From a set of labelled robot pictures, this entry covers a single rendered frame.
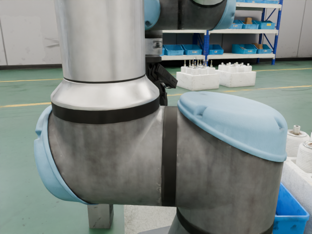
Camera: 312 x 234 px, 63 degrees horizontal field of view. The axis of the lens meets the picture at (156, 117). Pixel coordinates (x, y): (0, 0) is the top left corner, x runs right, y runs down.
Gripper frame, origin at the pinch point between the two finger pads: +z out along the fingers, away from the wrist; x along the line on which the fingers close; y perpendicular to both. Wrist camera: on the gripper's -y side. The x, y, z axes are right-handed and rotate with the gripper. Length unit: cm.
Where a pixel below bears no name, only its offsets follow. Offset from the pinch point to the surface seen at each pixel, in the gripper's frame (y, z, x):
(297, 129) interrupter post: -50, 8, 28
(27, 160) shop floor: 3, 35, -82
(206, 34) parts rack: -448, -34, -229
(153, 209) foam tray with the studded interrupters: 6.2, 21.1, 5.2
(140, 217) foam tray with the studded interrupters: 8.4, 23.9, 2.4
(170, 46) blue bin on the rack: -424, -8, -305
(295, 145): -46, 13, 29
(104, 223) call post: 9.6, 33.0, -12.6
